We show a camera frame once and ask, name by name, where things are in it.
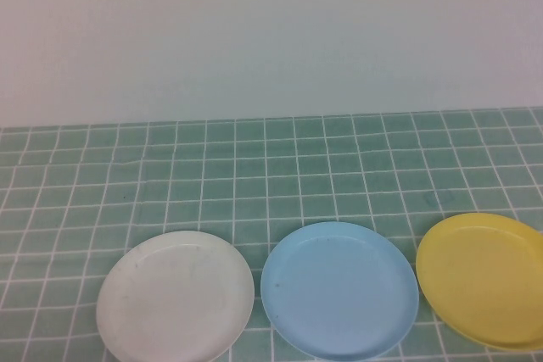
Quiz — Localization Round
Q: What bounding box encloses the green white-checked tablecloth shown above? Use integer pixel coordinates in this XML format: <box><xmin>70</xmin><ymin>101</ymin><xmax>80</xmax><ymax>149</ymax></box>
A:
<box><xmin>0</xmin><ymin>106</ymin><xmax>543</xmax><ymax>362</ymax></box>

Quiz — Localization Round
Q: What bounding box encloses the light blue round plastic plate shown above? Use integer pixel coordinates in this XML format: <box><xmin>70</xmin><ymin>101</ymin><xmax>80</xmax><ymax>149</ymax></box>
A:
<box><xmin>260</xmin><ymin>221</ymin><xmax>420</xmax><ymax>361</ymax></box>

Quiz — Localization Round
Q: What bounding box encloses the yellow round plastic plate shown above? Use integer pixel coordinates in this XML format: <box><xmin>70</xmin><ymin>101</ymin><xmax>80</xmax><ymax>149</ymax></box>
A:
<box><xmin>415</xmin><ymin>212</ymin><xmax>543</xmax><ymax>353</ymax></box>

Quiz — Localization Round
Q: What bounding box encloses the white round plastic plate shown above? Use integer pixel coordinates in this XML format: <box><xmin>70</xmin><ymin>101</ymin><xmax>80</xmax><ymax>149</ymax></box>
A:
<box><xmin>95</xmin><ymin>230</ymin><xmax>255</xmax><ymax>362</ymax></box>

